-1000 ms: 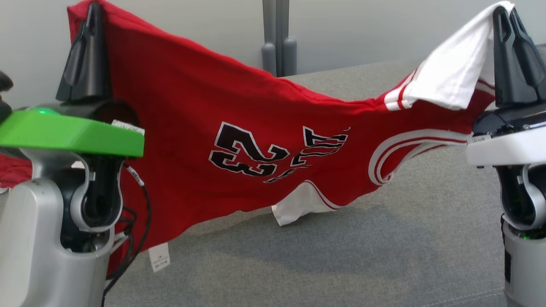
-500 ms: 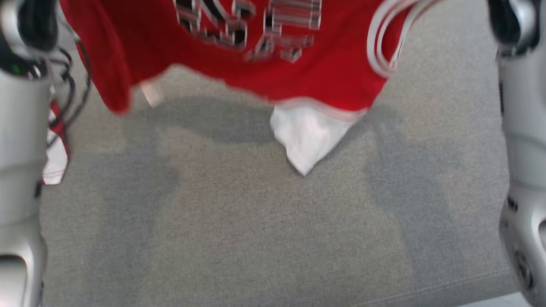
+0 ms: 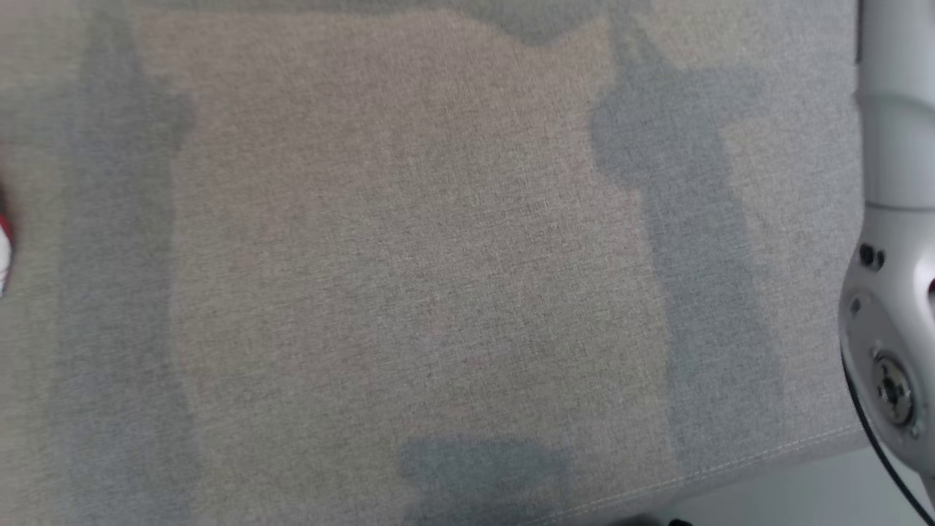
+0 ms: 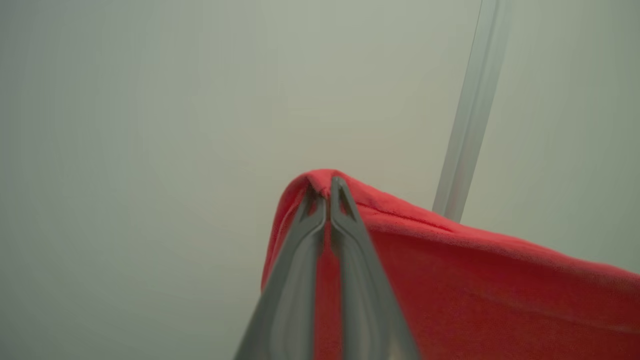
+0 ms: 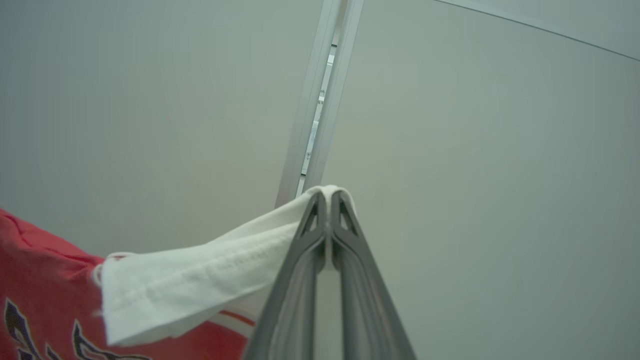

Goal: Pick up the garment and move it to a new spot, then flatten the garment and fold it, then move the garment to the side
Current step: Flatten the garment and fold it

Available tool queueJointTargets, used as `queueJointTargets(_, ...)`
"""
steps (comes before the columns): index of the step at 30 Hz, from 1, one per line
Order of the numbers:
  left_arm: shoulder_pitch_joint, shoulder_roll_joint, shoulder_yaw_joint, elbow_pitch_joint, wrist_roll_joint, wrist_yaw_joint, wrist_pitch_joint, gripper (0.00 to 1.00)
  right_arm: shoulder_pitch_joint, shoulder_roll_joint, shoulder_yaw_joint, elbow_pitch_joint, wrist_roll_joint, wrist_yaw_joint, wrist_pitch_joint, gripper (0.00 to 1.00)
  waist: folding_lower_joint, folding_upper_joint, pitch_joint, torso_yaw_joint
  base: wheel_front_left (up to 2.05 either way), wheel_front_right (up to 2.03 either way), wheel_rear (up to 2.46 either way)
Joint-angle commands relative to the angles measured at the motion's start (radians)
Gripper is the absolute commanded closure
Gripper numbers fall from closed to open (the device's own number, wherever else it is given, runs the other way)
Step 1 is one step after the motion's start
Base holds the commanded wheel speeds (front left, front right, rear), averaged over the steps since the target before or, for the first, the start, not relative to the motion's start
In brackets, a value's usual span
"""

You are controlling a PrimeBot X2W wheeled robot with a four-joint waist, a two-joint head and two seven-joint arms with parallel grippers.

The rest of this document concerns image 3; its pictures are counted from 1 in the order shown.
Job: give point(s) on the red jersey with black lettering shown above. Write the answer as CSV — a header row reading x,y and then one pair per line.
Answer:
x,y
4,248

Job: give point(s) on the grey fabric sofa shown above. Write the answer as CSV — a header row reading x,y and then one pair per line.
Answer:
x,y
438,256

